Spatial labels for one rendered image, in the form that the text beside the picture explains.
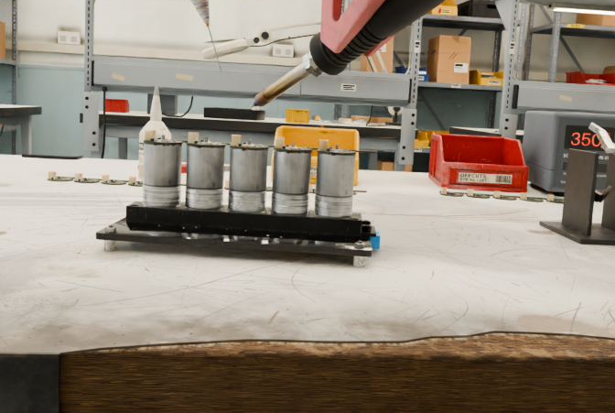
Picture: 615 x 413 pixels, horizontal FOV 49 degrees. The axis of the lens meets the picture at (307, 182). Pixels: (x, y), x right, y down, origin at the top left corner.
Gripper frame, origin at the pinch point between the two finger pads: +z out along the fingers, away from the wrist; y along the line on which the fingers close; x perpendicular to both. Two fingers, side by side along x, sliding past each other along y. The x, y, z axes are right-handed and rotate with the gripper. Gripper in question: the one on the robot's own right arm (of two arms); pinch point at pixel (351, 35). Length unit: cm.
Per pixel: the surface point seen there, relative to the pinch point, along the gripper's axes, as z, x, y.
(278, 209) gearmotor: 12.4, -0.7, -1.3
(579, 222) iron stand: 9.3, 7.2, -24.3
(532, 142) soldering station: 16, -12, -51
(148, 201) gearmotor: 15.3, -5.7, 4.7
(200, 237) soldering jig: 13.6, -0.2, 4.3
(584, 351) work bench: 4.2, 18.3, -0.5
